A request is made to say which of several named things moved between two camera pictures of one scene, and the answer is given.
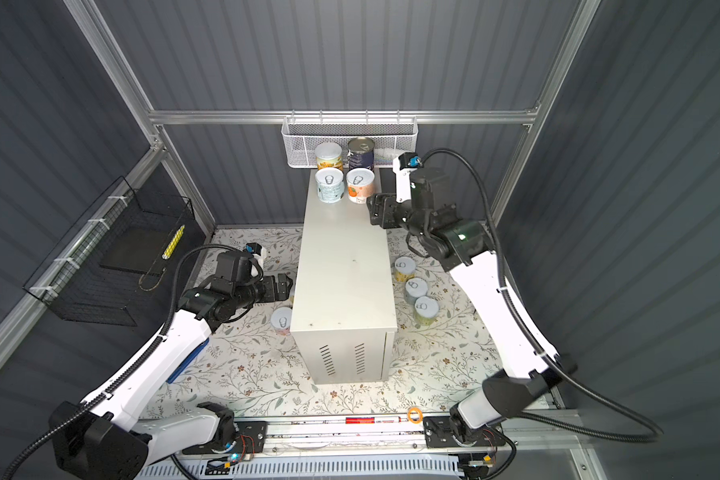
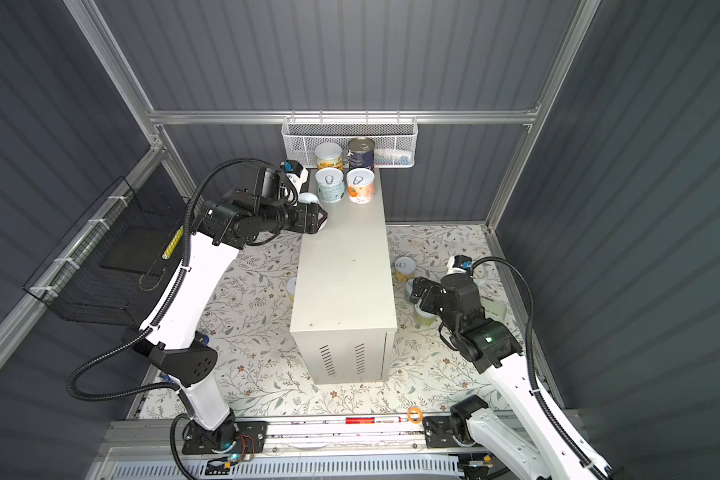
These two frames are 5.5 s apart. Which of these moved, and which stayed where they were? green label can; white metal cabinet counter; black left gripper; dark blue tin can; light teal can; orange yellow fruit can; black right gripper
Moved: black right gripper; black left gripper
Stayed: green label can; white metal cabinet counter; orange yellow fruit can; light teal can; dark blue tin can
